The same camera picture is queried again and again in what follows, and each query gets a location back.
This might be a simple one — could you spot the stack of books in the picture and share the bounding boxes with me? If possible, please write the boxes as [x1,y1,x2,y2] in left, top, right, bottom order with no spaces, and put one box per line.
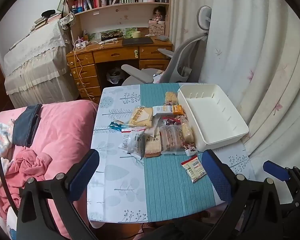
[30,12,63,32]

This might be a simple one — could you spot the small packet with dark triangle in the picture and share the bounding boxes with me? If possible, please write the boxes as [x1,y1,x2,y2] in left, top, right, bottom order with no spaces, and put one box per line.
[185,145,198,157]

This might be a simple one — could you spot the dotted fabric bag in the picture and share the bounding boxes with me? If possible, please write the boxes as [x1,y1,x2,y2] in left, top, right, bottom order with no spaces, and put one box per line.
[60,12,75,30]

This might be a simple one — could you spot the yellow cable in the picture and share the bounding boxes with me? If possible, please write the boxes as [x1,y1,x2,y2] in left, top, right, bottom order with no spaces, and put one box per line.
[74,49,95,103]

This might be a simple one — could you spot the orange and white snack packet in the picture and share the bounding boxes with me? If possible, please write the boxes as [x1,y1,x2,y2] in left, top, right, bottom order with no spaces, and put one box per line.
[152,105,184,117]

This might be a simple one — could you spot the red packet of dark snacks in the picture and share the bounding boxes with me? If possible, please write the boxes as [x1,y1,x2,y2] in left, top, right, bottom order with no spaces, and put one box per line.
[162,116,184,127]

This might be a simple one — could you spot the round rice cracker pack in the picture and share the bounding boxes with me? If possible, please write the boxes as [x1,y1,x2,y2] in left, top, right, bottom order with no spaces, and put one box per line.
[164,91,180,106]

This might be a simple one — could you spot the pink blanket bed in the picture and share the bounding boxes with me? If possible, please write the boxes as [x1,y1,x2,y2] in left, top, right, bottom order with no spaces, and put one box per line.
[0,99,98,240]

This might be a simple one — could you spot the floral curtain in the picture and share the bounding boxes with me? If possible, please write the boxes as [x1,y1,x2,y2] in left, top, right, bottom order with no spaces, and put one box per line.
[169,0,300,180]

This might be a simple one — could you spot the floral quilt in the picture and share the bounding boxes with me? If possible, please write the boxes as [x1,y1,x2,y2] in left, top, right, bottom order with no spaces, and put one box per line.
[0,122,14,195]

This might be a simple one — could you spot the white plastic storage bin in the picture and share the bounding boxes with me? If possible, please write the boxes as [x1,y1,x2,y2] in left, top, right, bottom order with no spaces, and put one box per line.
[177,84,250,152]

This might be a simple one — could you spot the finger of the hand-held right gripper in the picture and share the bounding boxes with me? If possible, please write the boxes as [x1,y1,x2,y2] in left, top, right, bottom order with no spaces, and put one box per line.
[262,160,300,189]

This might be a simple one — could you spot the white lace dust cover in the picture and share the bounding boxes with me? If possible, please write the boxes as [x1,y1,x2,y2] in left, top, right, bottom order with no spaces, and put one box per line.
[3,19,77,108]

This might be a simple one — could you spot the yellow sandwich bread pack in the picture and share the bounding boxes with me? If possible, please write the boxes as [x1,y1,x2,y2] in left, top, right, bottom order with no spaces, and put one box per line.
[127,106,154,128]

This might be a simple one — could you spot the pink garment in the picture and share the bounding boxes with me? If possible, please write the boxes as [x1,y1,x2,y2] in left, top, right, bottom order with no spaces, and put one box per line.
[5,148,52,183]

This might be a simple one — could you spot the wooden desk with drawers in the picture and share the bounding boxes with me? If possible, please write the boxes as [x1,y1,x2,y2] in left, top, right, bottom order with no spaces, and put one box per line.
[66,38,174,99]

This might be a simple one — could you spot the wooden bookshelf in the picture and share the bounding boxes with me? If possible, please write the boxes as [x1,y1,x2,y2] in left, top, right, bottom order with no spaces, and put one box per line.
[66,0,172,42]

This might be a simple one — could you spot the doll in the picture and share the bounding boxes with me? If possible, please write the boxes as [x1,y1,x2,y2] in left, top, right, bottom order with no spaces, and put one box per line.
[151,6,166,24]

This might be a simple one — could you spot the green landscape picture strip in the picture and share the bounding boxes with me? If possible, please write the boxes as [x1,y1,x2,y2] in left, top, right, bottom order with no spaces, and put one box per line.
[89,27,138,40]

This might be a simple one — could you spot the dark laptop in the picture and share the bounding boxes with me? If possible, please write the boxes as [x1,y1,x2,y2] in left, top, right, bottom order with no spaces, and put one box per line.
[122,37,154,46]

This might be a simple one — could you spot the small red-edged barcode packet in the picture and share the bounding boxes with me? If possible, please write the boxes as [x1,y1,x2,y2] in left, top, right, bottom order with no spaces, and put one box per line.
[181,155,207,184]

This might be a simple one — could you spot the grey office chair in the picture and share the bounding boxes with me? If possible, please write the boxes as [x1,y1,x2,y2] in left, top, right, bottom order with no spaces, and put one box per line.
[121,6,212,87]

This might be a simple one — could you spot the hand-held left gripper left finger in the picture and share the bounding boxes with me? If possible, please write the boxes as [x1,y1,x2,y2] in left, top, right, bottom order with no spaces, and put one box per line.
[16,149,100,240]

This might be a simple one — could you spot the white printed cardboard box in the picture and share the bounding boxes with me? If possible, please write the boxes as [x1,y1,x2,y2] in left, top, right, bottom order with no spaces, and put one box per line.
[148,24,166,36]

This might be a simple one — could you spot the white packet with red stripe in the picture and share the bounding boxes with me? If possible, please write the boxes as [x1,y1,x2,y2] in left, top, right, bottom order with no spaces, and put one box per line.
[118,127,146,159]

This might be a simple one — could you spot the teal striped table runner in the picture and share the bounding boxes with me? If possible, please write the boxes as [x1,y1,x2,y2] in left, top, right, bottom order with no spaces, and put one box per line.
[139,83,226,222]

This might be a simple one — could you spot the blue jeans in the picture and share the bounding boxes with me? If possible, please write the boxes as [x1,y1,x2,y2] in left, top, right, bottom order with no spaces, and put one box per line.
[12,104,43,148]

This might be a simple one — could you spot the beige soda cracker packet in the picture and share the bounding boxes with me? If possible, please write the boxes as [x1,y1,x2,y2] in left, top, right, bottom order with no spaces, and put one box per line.
[144,127,162,158]

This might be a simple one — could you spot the small blue candy packet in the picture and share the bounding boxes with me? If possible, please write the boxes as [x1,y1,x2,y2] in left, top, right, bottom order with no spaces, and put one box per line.
[108,121,126,132]

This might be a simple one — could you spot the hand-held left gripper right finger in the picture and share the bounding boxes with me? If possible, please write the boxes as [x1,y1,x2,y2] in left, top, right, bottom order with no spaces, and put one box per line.
[202,149,283,240]

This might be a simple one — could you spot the trash bin with plastic bag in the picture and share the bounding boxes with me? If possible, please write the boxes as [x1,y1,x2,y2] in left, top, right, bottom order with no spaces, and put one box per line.
[106,67,124,84]

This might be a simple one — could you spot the white charging cable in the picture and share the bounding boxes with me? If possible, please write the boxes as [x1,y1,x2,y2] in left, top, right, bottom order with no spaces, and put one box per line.
[99,38,119,47]

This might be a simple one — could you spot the clear pack of brown crackers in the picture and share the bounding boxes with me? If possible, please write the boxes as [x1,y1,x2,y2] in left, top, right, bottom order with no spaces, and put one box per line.
[160,125,186,156]

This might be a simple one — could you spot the long yellow cracker pack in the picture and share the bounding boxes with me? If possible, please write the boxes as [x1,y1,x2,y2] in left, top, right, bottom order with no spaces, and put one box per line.
[181,117,196,146]

